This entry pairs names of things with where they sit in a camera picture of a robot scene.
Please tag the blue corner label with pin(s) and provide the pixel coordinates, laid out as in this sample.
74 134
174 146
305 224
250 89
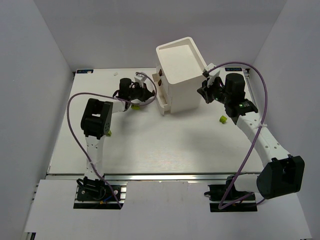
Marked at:
233 69
84 71

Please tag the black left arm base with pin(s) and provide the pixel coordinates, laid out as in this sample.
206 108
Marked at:
97 195

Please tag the small lime lego brick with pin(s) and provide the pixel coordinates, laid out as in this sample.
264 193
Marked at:
109 133
223 119

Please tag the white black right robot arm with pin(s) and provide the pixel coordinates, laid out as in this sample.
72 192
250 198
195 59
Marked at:
282 173

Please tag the blue right corner label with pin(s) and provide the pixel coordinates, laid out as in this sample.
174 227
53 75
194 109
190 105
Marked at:
233 69

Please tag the blue left corner label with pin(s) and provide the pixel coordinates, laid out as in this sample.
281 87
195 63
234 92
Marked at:
84 71

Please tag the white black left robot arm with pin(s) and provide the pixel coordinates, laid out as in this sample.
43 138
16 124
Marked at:
97 117

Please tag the lime 2x2 lego brick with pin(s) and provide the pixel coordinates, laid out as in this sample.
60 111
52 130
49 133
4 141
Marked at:
135 107

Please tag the aluminium table frame rail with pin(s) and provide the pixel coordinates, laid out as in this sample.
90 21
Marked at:
262 140

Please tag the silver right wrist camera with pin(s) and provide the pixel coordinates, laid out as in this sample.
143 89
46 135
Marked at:
211 71

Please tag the white drawer cabinet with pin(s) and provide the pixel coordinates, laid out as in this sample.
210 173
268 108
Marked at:
182 68

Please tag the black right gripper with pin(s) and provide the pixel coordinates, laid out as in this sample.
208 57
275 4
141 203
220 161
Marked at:
207 90

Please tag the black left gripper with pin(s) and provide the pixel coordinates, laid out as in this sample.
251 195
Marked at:
144 92

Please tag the white bottom drawer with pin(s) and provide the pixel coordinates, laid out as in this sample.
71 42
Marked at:
163 106

